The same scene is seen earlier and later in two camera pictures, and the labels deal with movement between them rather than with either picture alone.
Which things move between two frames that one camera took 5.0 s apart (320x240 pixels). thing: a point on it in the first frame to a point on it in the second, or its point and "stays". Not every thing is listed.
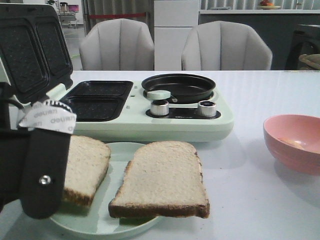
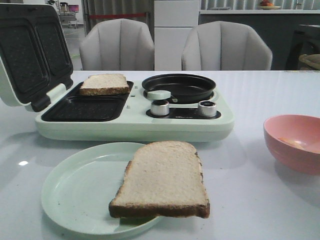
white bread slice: x=88 y=160 to x=104 y=84
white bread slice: x=162 y=179 stays
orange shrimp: x=294 y=143 stays
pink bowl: x=294 y=139 stays
